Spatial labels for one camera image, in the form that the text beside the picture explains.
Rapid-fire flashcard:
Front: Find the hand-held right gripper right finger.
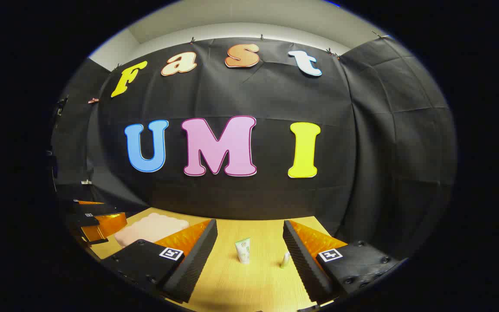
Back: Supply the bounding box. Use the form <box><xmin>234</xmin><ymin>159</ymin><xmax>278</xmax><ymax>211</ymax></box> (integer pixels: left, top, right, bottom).
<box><xmin>282</xmin><ymin>220</ymin><xmax>408</xmax><ymax>304</ymax></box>

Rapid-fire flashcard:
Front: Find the white tube with green print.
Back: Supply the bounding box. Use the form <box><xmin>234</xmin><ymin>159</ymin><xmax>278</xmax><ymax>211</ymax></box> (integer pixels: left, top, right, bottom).
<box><xmin>234</xmin><ymin>237</ymin><xmax>252</xmax><ymax>265</ymax></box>

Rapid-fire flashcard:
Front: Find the pink suitcase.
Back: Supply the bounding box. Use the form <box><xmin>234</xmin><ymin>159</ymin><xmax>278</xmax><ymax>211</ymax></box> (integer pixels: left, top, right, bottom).
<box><xmin>114</xmin><ymin>212</ymin><xmax>190</xmax><ymax>248</ymax></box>

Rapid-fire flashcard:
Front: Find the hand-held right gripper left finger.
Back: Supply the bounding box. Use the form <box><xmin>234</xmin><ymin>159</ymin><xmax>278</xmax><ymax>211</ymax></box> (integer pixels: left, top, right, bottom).
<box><xmin>100</xmin><ymin>219</ymin><xmax>219</xmax><ymax>304</ymax></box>

